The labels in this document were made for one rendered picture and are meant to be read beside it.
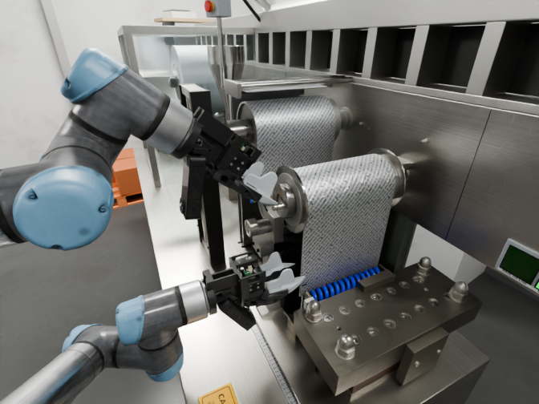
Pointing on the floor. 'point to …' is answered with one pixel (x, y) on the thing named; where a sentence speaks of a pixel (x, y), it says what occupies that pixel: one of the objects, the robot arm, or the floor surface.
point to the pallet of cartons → (125, 179)
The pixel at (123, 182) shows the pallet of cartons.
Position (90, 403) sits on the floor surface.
